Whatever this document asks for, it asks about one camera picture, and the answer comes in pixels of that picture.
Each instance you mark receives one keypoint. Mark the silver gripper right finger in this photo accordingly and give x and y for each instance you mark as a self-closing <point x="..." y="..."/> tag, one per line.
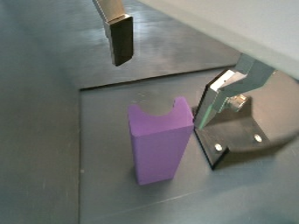
<point x="224" y="92"/>

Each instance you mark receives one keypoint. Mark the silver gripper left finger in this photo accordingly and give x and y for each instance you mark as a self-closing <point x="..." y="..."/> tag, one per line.
<point x="119" y="29"/>

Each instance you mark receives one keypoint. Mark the purple arch block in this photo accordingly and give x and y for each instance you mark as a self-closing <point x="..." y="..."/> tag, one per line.
<point x="159" y="139"/>

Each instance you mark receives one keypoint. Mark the black L-shaped fixture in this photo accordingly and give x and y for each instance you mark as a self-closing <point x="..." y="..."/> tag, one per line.
<point x="233" y="139"/>

